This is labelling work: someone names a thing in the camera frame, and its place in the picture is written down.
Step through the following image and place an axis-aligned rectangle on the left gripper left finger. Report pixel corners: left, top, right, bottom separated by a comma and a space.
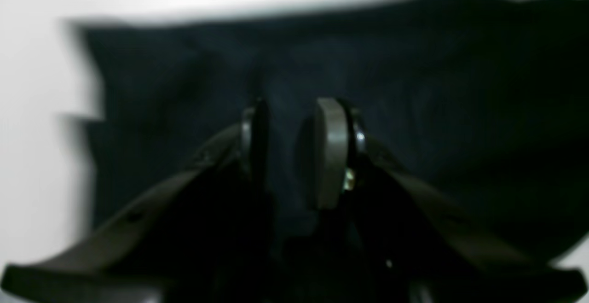
1, 101, 272, 303

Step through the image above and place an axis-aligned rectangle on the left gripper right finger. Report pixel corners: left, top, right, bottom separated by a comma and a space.
297, 98, 588, 303

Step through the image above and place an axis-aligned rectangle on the black T-shirt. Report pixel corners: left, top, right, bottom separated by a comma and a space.
76, 0, 589, 261

